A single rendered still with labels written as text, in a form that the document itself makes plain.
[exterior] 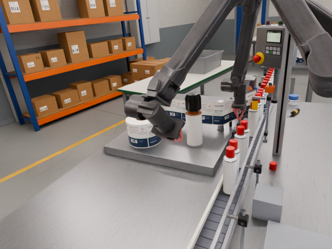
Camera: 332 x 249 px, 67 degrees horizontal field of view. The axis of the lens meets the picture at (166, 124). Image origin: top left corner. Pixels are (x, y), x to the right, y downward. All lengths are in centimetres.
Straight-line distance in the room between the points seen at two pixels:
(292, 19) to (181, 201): 79
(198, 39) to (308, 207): 78
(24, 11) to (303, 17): 417
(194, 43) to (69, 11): 512
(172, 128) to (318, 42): 43
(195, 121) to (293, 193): 56
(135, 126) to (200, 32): 78
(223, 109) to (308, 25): 95
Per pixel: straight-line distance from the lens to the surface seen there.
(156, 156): 134
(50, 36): 550
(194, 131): 136
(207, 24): 75
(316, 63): 57
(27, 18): 453
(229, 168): 100
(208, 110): 154
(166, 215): 107
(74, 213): 119
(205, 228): 94
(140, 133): 139
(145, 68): 529
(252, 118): 146
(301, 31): 65
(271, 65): 133
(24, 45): 529
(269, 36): 133
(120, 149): 146
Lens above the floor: 157
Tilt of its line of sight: 24 degrees down
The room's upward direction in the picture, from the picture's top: 5 degrees counter-clockwise
